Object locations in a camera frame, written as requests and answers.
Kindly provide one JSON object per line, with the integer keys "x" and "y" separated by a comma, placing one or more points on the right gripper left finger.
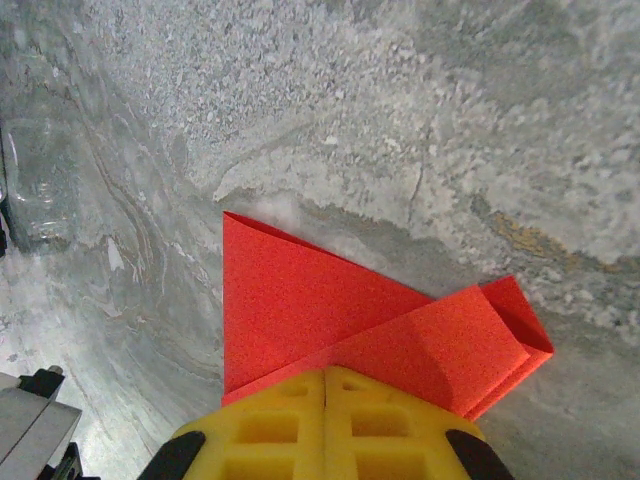
{"x": 280, "y": 450}

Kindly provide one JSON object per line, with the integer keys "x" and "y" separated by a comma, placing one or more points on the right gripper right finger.
{"x": 400, "y": 450}

